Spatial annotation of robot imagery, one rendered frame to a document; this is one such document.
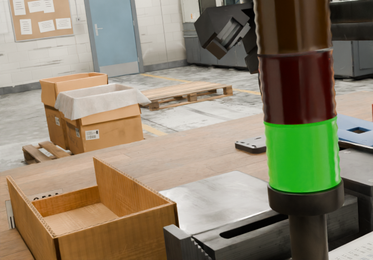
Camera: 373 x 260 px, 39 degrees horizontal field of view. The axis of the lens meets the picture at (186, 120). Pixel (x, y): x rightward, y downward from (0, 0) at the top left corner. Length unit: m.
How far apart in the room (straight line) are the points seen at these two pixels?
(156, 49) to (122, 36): 0.84
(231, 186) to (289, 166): 0.43
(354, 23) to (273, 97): 0.24
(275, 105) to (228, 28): 0.41
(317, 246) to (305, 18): 0.12
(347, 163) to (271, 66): 0.29
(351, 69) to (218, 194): 6.88
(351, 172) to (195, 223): 0.18
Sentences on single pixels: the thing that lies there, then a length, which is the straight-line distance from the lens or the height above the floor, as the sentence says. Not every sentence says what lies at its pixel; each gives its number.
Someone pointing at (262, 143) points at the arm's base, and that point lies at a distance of 0.94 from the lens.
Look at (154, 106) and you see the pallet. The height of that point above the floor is 0.06.
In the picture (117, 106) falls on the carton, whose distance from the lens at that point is 3.99.
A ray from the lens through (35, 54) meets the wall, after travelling 11.33.
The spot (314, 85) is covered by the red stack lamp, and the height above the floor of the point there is 1.10.
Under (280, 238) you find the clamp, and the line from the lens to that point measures 0.43.
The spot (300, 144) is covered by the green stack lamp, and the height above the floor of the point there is 1.08.
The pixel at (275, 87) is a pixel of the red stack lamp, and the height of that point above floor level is 1.10.
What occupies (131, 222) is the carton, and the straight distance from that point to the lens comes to 0.50.
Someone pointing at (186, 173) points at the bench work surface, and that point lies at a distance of 0.84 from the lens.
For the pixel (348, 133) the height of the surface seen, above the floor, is 0.99.
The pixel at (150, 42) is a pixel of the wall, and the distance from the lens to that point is 11.94.
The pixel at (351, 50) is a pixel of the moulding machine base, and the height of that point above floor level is 0.44.
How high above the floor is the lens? 1.14
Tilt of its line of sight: 11 degrees down
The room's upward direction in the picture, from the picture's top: 7 degrees counter-clockwise
